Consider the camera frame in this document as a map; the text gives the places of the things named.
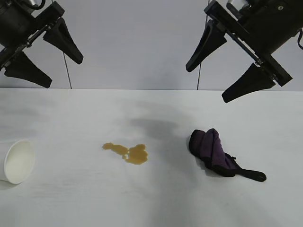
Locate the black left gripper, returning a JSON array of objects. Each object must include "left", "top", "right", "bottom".
[{"left": 0, "top": 0, "right": 84, "bottom": 88}]

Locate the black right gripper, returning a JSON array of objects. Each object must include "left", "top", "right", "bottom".
[{"left": 186, "top": 0, "right": 303, "bottom": 104}]

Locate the purple cloth with black trim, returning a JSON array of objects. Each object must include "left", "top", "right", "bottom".
[{"left": 188, "top": 128, "right": 267, "bottom": 183}]

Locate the white paper cup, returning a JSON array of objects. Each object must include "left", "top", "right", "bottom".
[{"left": 0, "top": 139, "right": 36, "bottom": 184}]

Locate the brown liquid spill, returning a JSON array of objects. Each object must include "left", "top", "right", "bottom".
[{"left": 102, "top": 141, "right": 149, "bottom": 166}]

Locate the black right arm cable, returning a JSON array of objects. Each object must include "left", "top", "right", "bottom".
[{"left": 296, "top": 28, "right": 303, "bottom": 52}]

